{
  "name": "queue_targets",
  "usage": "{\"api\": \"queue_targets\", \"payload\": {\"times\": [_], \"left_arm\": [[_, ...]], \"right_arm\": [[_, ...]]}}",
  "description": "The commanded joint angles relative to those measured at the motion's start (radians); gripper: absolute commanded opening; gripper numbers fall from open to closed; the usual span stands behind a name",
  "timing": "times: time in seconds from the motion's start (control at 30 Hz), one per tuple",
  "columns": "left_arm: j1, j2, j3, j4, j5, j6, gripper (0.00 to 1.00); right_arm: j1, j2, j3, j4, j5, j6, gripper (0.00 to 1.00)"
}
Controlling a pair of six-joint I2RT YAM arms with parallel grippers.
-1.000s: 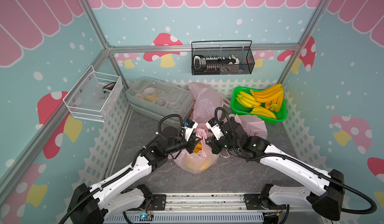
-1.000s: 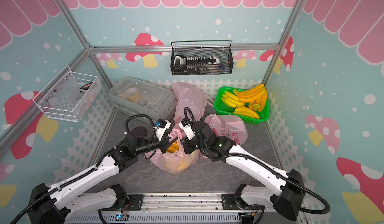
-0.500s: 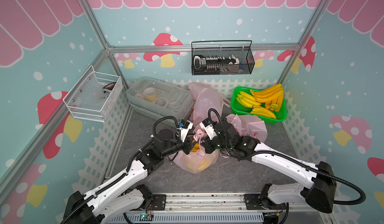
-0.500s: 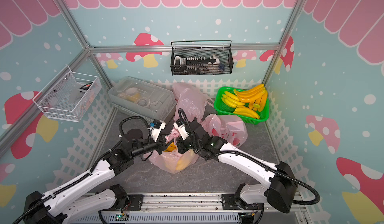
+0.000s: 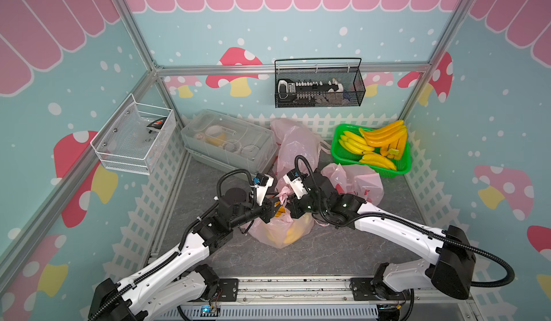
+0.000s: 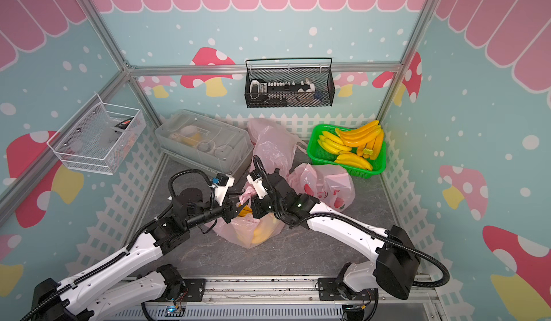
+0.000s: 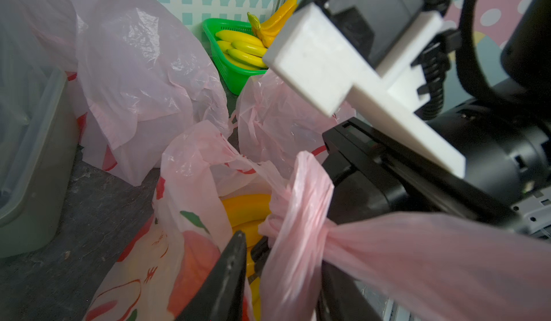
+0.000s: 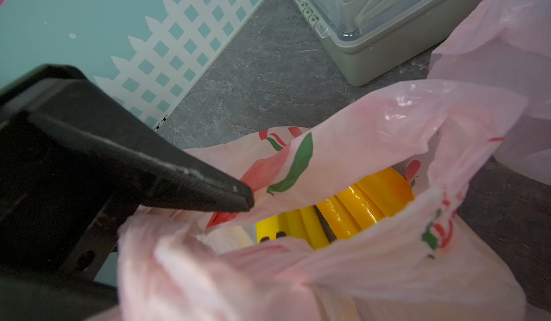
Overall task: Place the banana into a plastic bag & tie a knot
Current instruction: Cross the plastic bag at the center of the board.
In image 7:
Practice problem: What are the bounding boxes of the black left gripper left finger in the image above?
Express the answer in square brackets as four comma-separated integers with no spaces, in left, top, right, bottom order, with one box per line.
[176,231,247,321]

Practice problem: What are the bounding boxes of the pink plastic bag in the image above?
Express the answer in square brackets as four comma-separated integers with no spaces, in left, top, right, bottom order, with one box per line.
[235,70,357,179]
[7,0,231,186]
[86,121,550,320]

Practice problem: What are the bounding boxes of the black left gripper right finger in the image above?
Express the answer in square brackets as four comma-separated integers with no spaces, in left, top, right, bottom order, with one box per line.
[316,262,382,321]

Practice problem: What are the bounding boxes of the pink plastic bag right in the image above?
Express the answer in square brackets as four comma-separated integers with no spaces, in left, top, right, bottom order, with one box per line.
[235,70,357,179]

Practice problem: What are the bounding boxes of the yellow banana bunch in basket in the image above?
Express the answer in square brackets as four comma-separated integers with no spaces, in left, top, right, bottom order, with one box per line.
[215,30,268,71]

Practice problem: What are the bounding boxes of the orange banana bunch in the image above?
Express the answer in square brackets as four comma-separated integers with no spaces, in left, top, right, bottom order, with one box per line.
[247,0,298,48]

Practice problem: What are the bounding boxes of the yellow banana bunch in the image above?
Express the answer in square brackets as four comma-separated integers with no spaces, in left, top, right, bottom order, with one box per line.
[222,194,271,320]
[215,30,268,71]

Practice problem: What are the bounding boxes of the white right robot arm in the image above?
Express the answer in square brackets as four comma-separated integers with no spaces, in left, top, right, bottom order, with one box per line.
[323,0,550,241]

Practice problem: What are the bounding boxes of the green plastic basket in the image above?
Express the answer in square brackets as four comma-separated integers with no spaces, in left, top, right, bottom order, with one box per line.
[202,18,266,96]

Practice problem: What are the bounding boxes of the pink plastic bag back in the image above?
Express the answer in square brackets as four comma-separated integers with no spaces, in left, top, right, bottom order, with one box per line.
[7,0,231,186]

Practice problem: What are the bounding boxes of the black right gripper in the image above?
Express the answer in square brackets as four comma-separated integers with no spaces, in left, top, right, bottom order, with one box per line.
[323,118,550,239]

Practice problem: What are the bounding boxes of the pink plastic bag front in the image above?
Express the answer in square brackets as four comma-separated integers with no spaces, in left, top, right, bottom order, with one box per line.
[86,121,550,320]

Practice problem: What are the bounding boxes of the clear lidded storage box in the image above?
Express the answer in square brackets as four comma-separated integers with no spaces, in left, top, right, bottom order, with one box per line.
[1,68,79,258]

